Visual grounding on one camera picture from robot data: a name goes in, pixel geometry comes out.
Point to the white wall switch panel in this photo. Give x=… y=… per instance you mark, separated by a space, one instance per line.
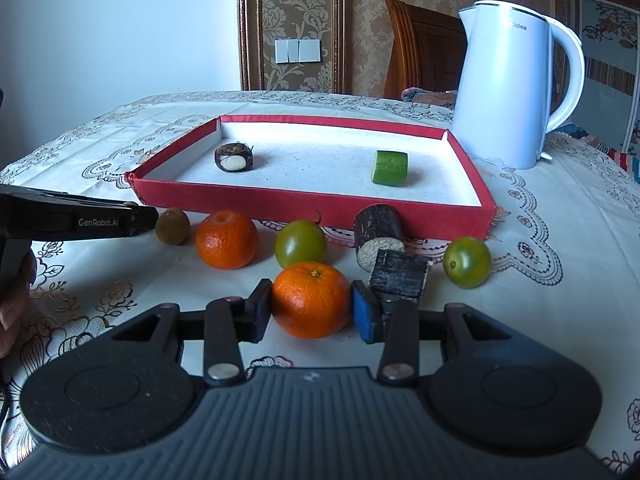
x=293 y=51

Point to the green tomato right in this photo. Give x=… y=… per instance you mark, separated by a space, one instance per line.
x=467 y=262

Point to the green cucumber chunk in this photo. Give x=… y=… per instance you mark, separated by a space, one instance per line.
x=390 y=168

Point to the mirrored floral wardrobe door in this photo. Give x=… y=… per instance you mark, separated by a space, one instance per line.
x=609 y=107

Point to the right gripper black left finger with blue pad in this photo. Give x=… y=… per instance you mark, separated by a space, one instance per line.
x=221 y=326

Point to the dark sugarcane cylinder piece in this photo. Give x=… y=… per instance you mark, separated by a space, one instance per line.
x=376 y=227

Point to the brown longan fruit right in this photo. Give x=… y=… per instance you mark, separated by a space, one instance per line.
x=172 y=227

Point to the orange mandarin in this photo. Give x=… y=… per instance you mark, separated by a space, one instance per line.
x=311 y=300
x=227 y=240

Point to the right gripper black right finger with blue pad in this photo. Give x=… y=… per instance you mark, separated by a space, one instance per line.
x=473 y=345

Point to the white electric kettle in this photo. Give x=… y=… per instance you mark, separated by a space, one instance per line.
x=503 y=107

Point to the brown wooden headboard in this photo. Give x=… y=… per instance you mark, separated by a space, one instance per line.
x=428 y=50

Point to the person's hand at left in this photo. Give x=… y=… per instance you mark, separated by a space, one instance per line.
x=16 y=303

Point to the dark sugarcane block piece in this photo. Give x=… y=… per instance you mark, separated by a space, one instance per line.
x=399 y=275

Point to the floral pillow behind table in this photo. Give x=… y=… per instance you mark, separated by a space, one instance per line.
x=422 y=96

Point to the red shallow box tray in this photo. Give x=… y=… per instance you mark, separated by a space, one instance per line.
x=319 y=168

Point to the striped colourful bedding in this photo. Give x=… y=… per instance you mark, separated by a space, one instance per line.
x=628 y=162

